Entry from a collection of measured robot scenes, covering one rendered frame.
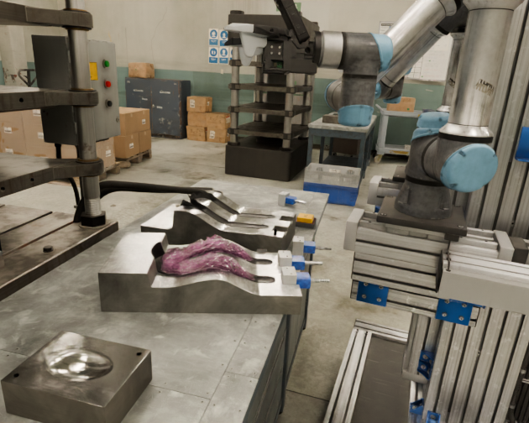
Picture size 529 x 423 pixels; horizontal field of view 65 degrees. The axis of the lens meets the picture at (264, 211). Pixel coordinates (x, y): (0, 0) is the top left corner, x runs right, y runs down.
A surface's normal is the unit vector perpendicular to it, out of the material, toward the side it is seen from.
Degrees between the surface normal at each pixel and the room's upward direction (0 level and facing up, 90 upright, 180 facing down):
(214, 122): 87
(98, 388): 0
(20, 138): 91
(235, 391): 0
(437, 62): 90
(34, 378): 0
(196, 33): 90
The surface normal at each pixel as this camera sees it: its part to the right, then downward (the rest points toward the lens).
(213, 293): 0.05, 0.33
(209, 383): 0.05, -0.94
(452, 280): -0.36, 0.29
